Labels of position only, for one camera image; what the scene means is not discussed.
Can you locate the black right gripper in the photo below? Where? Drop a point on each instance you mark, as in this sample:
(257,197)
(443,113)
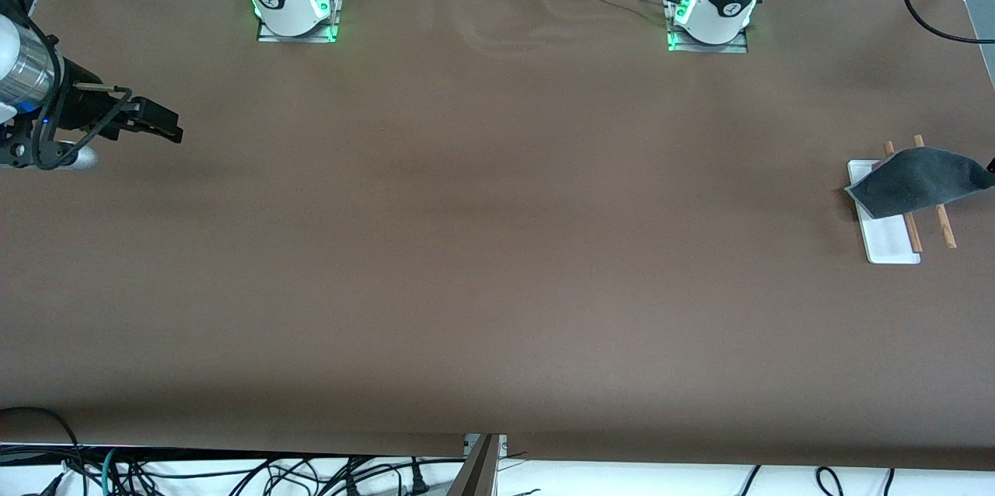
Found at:
(80,109)

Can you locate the grey and pink towel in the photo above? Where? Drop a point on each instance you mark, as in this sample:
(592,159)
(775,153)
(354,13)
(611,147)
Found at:
(917,181)

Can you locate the wooden chopsticks pair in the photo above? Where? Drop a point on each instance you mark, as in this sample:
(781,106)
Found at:
(946,228)

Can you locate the brown table cover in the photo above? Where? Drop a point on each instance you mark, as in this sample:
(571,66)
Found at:
(497,325)

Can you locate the white rack base plate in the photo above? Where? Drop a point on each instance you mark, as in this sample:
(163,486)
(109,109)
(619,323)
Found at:
(886,239)

